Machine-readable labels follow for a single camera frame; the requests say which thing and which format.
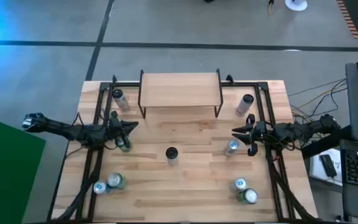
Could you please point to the white round stand base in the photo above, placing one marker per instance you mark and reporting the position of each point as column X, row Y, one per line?
column 295, row 4

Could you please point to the white Celsius Peach Vibe can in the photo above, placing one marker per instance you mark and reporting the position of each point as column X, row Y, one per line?
column 244, row 105
column 172, row 155

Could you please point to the green floor mat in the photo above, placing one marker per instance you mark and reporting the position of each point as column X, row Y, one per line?
column 8, row 174

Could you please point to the black diagonal frame brace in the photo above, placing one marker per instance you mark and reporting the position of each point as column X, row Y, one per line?
column 331, row 140

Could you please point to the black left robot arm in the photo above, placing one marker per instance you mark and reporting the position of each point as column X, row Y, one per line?
column 73, row 132

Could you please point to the blue silver Red Bull can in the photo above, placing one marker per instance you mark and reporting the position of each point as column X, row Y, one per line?
column 99, row 187
column 232, row 147
column 240, row 184

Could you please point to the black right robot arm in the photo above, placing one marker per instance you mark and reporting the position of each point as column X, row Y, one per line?
column 309, row 127

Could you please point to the wooden shelf with black legs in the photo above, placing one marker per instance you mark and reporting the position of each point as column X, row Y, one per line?
column 180, row 90

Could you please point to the white paper sheet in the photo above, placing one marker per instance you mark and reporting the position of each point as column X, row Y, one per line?
column 315, row 172

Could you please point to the black phone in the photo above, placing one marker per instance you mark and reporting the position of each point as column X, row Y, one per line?
column 328, row 165

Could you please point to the black aluminium rig frame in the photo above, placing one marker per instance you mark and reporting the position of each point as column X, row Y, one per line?
column 126, row 84

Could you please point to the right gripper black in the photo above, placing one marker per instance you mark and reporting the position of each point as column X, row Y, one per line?
column 259, row 133

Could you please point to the white Celsius Beach Vibe can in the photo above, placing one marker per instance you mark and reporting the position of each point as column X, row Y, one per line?
column 121, row 99

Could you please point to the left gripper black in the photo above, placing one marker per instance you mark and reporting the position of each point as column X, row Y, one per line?
column 113, row 130

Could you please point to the green Sprite can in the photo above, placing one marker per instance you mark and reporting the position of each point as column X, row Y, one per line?
column 116, row 180
column 126, row 148
column 249, row 196

